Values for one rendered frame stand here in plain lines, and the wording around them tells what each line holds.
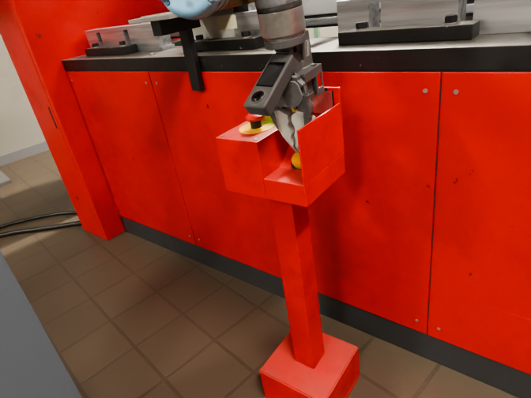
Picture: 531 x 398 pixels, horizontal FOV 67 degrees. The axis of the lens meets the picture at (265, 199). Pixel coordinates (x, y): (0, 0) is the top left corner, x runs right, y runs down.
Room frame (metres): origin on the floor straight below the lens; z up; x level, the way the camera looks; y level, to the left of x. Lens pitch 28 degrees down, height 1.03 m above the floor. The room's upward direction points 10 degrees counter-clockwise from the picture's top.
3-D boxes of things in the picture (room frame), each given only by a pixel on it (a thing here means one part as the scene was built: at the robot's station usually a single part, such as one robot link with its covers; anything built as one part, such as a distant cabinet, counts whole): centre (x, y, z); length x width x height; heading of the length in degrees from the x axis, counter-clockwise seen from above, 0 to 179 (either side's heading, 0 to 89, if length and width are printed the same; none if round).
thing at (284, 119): (0.75, -0.08, 0.79); 0.06 x 0.03 x 0.09; 140
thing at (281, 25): (0.73, -0.07, 0.97); 0.08 x 0.08 x 0.05
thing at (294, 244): (0.77, -0.05, 0.39); 0.06 x 0.06 x 0.54; 50
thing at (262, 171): (0.77, -0.05, 0.75); 0.20 x 0.16 x 0.18; 50
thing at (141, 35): (1.77, 0.44, 0.92); 0.50 x 0.06 x 0.10; 47
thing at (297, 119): (0.73, -0.10, 0.79); 0.06 x 0.03 x 0.09; 140
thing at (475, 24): (0.94, -0.36, 0.89); 0.30 x 0.05 x 0.03; 47
